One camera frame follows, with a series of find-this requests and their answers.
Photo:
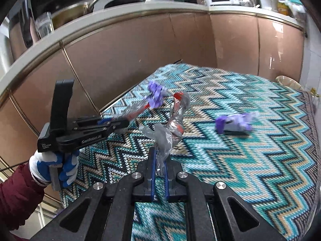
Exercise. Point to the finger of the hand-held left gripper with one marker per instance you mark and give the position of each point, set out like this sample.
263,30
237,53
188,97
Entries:
117,130
102,122

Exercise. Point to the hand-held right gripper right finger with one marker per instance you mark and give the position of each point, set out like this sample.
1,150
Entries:
166,180

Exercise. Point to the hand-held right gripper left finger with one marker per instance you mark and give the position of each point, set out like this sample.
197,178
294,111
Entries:
151,173

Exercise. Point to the clear wrapper with red print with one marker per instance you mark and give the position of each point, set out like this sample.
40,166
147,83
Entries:
175,128

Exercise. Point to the clear and purple wrapper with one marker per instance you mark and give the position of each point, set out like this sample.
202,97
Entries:
155,93

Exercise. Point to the person's left forearm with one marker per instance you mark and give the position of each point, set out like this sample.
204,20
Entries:
17,195

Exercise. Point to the person's left hand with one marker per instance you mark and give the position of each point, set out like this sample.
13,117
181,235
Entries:
40,163

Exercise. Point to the brown kitchen counter cabinets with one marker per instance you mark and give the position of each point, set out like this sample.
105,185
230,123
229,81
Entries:
125,55

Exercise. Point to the drinking glass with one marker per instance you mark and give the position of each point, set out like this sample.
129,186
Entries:
44,26

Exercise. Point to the zigzag patterned rug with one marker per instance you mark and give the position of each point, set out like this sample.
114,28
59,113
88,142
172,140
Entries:
250,168

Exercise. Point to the purple packet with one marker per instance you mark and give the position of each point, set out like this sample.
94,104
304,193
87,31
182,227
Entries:
235,125

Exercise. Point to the metal pot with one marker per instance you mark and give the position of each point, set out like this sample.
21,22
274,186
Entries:
67,16

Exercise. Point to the black utensil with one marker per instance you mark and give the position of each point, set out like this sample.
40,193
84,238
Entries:
27,22

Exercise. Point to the black wok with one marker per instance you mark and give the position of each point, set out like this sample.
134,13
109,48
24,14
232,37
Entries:
120,1

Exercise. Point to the beige bucket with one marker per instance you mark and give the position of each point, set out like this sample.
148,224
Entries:
287,81

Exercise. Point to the orange jar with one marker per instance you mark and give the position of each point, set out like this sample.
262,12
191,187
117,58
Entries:
283,7

